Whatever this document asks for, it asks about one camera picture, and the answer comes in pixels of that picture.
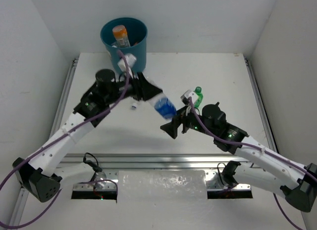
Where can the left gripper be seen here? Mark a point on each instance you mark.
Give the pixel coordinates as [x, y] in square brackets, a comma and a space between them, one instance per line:
[138, 87]

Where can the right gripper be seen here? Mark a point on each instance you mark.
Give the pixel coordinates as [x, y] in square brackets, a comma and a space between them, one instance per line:
[171, 127]

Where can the clear bottle blue label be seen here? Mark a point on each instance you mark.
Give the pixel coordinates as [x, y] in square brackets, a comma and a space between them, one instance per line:
[163, 106]

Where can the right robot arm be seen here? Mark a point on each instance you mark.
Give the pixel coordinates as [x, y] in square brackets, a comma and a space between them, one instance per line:
[295, 182]

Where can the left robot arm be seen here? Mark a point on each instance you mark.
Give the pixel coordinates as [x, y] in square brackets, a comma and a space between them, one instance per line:
[40, 174]

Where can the clear bottle blue cap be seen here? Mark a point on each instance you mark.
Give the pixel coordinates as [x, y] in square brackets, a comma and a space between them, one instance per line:
[134, 105]

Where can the green plastic bottle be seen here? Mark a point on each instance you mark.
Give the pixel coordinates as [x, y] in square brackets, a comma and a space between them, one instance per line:
[198, 92]

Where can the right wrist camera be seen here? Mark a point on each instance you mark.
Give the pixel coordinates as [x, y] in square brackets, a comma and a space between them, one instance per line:
[189, 94]

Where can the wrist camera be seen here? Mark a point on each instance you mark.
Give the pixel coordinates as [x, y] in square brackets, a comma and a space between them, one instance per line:
[189, 94]
[127, 62]

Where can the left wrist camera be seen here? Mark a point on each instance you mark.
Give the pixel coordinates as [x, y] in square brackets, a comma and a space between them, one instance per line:
[127, 62]

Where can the aluminium front rail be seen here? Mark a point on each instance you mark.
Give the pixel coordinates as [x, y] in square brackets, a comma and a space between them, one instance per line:
[155, 161]

